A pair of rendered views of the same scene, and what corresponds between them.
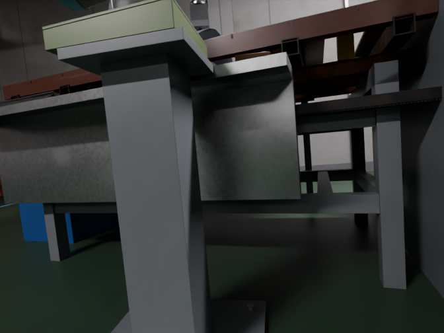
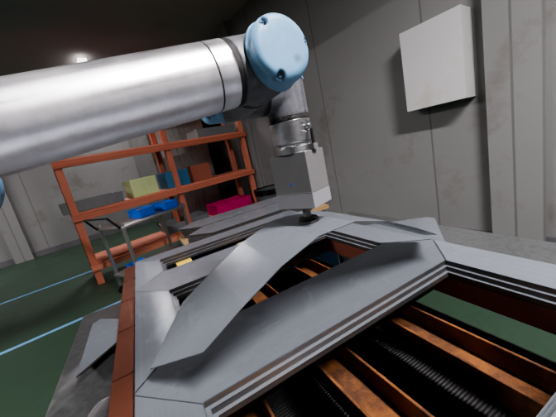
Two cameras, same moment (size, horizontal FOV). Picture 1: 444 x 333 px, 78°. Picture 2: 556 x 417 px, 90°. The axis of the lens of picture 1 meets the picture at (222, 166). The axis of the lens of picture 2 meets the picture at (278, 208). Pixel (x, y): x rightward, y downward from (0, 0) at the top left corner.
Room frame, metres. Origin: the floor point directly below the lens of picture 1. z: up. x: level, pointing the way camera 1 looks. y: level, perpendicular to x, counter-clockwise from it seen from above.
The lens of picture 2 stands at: (0.97, -0.29, 1.17)
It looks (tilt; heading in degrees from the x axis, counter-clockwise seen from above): 12 degrees down; 45
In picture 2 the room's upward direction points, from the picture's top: 12 degrees counter-clockwise
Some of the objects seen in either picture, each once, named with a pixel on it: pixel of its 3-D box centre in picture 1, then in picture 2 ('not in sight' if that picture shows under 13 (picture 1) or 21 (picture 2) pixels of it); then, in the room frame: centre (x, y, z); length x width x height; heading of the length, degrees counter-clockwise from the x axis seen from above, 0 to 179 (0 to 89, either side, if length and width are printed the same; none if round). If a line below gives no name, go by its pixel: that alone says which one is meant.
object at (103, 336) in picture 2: (32, 105); (111, 333); (1.11, 0.73, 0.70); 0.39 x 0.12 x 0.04; 70
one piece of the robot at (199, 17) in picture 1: (199, 17); (304, 174); (1.39, 0.04, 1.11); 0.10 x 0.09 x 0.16; 4
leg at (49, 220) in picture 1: (51, 189); not in sight; (1.30, 0.82, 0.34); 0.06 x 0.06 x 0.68; 70
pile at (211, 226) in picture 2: not in sight; (251, 215); (1.96, 0.92, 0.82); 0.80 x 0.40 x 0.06; 160
